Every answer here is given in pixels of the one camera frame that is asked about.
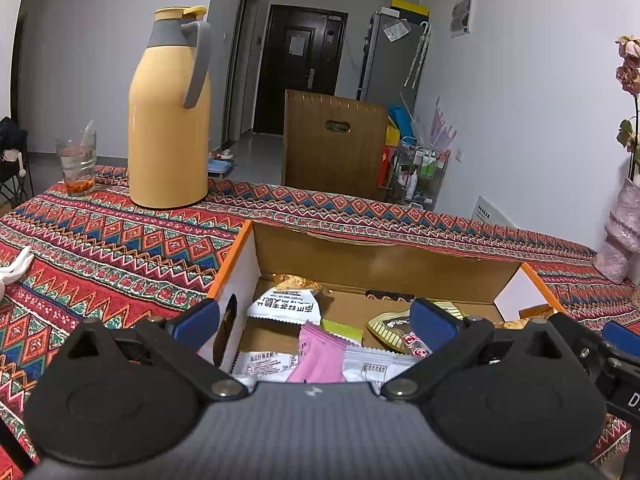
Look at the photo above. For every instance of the dark entrance door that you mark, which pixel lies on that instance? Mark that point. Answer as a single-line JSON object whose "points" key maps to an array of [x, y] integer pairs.
{"points": [[272, 100]]}

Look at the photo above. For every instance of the white door notice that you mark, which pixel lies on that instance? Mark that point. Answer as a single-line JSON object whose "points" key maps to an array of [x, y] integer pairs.
{"points": [[297, 45]]}

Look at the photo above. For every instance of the red gift box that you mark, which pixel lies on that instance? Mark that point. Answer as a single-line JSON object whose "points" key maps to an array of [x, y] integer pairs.
{"points": [[389, 167]]}

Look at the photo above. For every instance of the pile of snack packets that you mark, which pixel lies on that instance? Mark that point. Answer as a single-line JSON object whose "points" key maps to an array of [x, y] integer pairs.
{"points": [[390, 330]]}

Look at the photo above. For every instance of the orange cardboard box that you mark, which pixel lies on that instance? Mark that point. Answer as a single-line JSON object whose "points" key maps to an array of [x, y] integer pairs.
{"points": [[375, 265]]}

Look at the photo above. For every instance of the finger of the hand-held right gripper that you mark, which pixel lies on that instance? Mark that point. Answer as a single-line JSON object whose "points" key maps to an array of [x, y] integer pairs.
{"points": [[622, 336], [585, 350]]}

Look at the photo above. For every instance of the metal rack cart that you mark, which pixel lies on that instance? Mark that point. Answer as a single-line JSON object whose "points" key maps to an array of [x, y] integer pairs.
{"points": [[422, 180]]}

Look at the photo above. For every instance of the grey fridge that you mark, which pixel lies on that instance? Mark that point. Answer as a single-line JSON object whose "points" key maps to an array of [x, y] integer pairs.
{"points": [[385, 70]]}

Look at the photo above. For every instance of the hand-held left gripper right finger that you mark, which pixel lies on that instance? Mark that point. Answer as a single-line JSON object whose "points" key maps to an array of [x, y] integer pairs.
{"points": [[432, 325]]}

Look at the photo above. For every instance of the blue plastic board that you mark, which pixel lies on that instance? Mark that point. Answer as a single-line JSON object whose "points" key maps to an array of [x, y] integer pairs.
{"points": [[400, 122]]}

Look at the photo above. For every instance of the pink ceramic vase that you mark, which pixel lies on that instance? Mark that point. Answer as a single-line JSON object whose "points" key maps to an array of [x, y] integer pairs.
{"points": [[622, 240]]}

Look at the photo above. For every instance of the patterned tablecloth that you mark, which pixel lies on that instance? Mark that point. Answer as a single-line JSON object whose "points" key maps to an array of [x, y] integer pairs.
{"points": [[125, 255]]}

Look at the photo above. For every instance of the blue plastic tray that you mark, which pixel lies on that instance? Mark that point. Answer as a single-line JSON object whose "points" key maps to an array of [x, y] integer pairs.
{"points": [[222, 165]]}

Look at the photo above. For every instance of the black folding chair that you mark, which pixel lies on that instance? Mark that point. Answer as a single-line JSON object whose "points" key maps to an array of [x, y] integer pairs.
{"points": [[12, 135]]}

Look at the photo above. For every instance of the yellow box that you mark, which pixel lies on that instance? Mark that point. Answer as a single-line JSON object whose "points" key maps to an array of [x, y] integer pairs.
{"points": [[410, 7]]}

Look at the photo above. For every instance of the glass cup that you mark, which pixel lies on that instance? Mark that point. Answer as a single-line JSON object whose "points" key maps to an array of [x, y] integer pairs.
{"points": [[77, 170]]}

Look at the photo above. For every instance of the wooden chair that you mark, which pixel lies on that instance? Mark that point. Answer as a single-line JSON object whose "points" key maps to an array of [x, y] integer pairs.
{"points": [[310, 160]]}

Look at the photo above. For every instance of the clear plastic pouch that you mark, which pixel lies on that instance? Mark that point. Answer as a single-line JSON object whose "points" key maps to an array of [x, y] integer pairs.
{"points": [[396, 31]]}

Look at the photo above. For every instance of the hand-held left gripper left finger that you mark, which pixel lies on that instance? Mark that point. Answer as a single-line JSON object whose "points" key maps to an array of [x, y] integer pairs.
{"points": [[195, 322]]}

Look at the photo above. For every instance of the white glove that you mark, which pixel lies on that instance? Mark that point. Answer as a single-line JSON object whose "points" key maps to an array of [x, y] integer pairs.
{"points": [[15, 270]]}

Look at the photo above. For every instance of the yellow thermos jug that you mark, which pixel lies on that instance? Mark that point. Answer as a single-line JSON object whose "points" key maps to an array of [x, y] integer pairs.
{"points": [[167, 150]]}

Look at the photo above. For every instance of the pink snack packet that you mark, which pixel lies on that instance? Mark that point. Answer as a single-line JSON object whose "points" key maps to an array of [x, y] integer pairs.
{"points": [[320, 355]]}

